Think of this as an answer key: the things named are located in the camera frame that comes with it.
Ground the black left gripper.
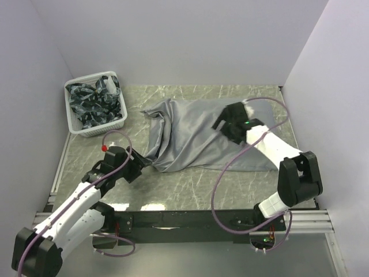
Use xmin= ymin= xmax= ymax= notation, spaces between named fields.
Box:
xmin=114 ymin=145 xmax=151 ymax=182

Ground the grey pillowcase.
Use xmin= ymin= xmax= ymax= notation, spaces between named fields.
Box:
xmin=140 ymin=98 xmax=279 ymax=173

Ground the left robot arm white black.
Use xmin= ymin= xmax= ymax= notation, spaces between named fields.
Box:
xmin=12 ymin=146 xmax=152 ymax=276

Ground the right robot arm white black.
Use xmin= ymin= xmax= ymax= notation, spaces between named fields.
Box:
xmin=212 ymin=100 xmax=323 ymax=230

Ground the white plastic basket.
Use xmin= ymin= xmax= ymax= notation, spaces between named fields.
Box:
xmin=65 ymin=71 xmax=127 ymax=137

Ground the dark patterned cloth in basket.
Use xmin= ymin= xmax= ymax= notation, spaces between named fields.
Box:
xmin=66 ymin=75 xmax=123 ymax=129

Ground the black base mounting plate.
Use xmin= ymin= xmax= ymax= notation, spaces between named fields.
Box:
xmin=93 ymin=209 xmax=287 ymax=244

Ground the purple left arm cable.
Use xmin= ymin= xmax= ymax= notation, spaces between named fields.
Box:
xmin=16 ymin=130 xmax=136 ymax=277

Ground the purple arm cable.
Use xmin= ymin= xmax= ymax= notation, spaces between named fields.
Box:
xmin=16 ymin=130 xmax=136 ymax=277
xmin=212 ymin=97 xmax=293 ymax=252

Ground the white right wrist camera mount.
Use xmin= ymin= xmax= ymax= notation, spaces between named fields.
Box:
xmin=242 ymin=99 xmax=254 ymax=117

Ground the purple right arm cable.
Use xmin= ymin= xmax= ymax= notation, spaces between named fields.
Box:
xmin=212 ymin=97 xmax=293 ymax=252

